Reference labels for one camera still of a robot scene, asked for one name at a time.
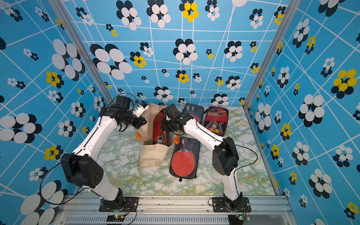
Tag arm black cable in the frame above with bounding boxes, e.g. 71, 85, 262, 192
193, 120, 259, 209
39, 92, 140, 206

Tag beige canvas bag orange handles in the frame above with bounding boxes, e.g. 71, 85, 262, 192
136, 103, 180, 167

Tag left green circuit board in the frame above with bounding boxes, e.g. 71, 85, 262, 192
106, 215, 126, 223

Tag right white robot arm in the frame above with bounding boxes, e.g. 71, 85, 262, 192
161, 104, 251, 212

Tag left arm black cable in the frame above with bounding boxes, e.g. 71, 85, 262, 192
39, 92, 140, 206

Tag black ping pong case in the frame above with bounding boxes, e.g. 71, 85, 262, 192
182, 104, 204, 124
152, 109, 174, 146
169, 136, 201, 182

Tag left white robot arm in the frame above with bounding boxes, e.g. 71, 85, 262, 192
61, 95, 149, 210

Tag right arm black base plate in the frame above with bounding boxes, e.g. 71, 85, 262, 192
210, 196, 252, 213

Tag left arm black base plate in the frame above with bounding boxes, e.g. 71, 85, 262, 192
98, 197, 140, 212

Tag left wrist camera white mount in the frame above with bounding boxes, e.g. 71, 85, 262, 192
133, 101, 149, 118

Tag aluminium front rail frame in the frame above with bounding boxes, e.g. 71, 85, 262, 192
53, 196, 298, 225

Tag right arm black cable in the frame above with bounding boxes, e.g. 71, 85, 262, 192
193, 120, 259, 209

